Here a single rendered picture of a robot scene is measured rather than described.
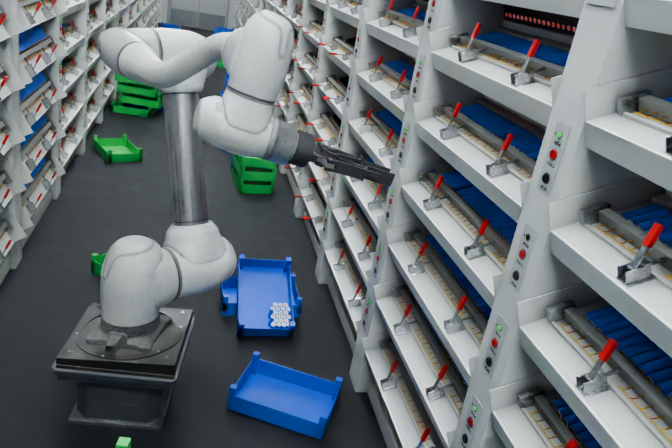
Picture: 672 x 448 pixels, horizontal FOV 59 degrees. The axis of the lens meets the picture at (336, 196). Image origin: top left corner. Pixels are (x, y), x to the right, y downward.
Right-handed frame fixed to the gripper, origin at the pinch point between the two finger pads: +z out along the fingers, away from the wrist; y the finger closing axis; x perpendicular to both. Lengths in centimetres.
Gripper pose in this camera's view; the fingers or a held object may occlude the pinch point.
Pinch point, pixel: (376, 173)
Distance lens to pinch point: 133.9
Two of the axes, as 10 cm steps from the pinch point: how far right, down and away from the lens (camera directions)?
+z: 9.1, 2.7, 3.1
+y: 2.0, 3.8, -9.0
